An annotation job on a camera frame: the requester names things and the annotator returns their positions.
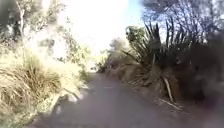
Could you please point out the grey asphalt path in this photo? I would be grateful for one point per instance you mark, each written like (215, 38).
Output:
(110, 106)

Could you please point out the dark flax bushes bank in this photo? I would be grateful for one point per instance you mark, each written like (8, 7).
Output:
(160, 66)

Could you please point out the dry tall grass bank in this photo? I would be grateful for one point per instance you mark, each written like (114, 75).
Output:
(30, 80)

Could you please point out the dark bare-branched tree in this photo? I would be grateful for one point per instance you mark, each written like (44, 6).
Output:
(186, 16)

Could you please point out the trees behind grass bank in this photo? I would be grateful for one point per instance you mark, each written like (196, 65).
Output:
(26, 23)

